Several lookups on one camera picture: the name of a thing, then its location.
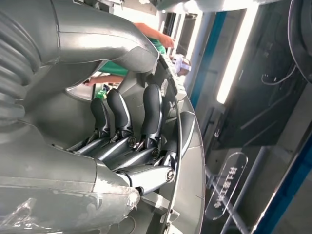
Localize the clear acrylic sign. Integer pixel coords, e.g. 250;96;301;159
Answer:
205;152;252;234

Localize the white headset device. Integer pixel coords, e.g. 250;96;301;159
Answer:
171;53;192;77

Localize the person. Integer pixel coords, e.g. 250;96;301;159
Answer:
83;21;175;87

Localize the white light strip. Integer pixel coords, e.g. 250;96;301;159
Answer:
216;4;259;105

